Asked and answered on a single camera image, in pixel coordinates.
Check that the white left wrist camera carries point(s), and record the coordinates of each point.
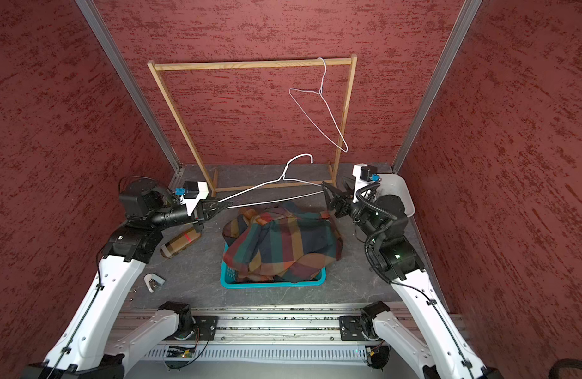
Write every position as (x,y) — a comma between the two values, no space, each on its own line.
(191,193)

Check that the teal plastic basket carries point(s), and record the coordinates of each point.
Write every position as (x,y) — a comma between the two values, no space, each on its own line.
(229,278)

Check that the aluminium corner post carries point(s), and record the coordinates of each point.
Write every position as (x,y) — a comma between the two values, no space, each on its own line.
(457,35)
(96,23)

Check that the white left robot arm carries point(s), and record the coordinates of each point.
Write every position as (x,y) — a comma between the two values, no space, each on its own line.
(101,293)

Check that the white plastic bin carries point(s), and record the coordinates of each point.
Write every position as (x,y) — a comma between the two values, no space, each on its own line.
(391,184)

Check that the small white triangular bracket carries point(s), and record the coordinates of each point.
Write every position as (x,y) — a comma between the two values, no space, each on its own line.
(153,282)

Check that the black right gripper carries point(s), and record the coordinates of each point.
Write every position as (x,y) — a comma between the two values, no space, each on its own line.
(338,197)

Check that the aluminium corner post left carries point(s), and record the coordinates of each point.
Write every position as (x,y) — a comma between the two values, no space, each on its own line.
(96,23)

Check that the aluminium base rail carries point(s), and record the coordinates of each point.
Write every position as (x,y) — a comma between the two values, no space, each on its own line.
(298,334)

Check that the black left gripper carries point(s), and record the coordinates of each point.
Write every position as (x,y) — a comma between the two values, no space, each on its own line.
(210,208)

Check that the wooden clothes rack frame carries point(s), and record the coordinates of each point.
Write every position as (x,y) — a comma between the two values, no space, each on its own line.
(156,69)

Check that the aluminium corner post right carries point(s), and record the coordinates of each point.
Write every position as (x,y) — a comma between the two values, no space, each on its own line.
(457,35)

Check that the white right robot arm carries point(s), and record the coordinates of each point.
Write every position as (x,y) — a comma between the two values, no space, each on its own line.
(414,293)

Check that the brown cardboard tube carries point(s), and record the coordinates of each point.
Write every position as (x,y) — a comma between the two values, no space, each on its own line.
(179,243)

